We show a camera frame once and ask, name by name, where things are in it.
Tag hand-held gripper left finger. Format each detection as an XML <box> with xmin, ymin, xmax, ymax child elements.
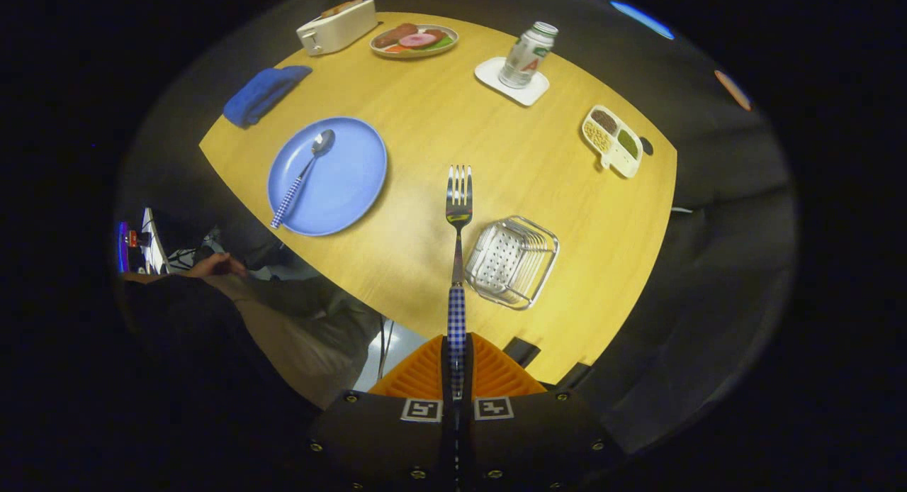
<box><xmin>306</xmin><ymin>334</ymin><xmax>458</xmax><ymax>492</ymax></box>

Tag white-edged laptop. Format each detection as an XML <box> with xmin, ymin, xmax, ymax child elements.
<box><xmin>117</xmin><ymin>207</ymin><xmax>171</xmax><ymax>274</ymax></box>

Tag fork with blue checked handle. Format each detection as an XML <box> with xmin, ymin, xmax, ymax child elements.
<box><xmin>445</xmin><ymin>164</ymin><xmax>474</xmax><ymax>401</ymax></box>

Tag spoon with blue checked handle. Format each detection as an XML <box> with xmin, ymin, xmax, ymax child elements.
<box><xmin>270</xmin><ymin>129</ymin><xmax>337</xmax><ymax>230</ymax></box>

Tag white divided condiment dish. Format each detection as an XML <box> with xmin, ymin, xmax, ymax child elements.
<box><xmin>581</xmin><ymin>105</ymin><xmax>644</xmax><ymax>179</ymax></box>

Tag dark hanging cable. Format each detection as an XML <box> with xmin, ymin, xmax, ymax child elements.
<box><xmin>378</xmin><ymin>315</ymin><xmax>395</xmax><ymax>381</ymax></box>

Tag blue round plate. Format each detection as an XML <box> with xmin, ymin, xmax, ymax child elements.
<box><xmin>266</xmin><ymin>116</ymin><xmax>389</xmax><ymax>237</ymax></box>

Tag metal wire cutlery rack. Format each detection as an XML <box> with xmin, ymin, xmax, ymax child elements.
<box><xmin>464</xmin><ymin>216</ymin><xmax>560</xmax><ymax>311</ymax></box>

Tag white drink bottle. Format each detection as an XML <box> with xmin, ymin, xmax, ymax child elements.
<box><xmin>498</xmin><ymin>21</ymin><xmax>559</xmax><ymax>90</ymax></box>

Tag blue folded cloth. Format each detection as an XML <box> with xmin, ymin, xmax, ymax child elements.
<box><xmin>223</xmin><ymin>65</ymin><xmax>313</xmax><ymax>129</ymax></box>

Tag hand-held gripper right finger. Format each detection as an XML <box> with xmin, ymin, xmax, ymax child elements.
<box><xmin>457</xmin><ymin>332</ymin><xmax>624</xmax><ymax>492</ymax></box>

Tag black table clamp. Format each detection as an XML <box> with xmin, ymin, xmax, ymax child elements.
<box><xmin>556</xmin><ymin>362</ymin><xmax>592</xmax><ymax>390</ymax></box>
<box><xmin>502</xmin><ymin>337</ymin><xmax>541</xmax><ymax>369</ymax></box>

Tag white square coaster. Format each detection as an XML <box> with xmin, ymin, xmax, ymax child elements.
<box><xmin>474</xmin><ymin>56</ymin><xmax>551</xmax><ymax>107</ymax></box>

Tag grey oval food plate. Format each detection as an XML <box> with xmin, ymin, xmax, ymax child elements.
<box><xmin>369</xmin><ymin>23</ymin><xmax>460</xmax><ymax>59</ymax></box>

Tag brown meat patty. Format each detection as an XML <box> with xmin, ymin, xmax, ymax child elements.
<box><xmin>373</xmin><ymin>23</ymin><xmax>419</xmax><ymax>50</ymax></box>

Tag white toaster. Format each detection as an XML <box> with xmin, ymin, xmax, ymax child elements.
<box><xmin>296</xmin><ymin>0</ymin><xmax>378</xmax><ymax>57</ymax></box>

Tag person's beige trousers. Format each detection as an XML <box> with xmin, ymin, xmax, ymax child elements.
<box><xmin>234</xmin><ymin>279</ymin><xmax>383</xmax><ymax>408</ymax></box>

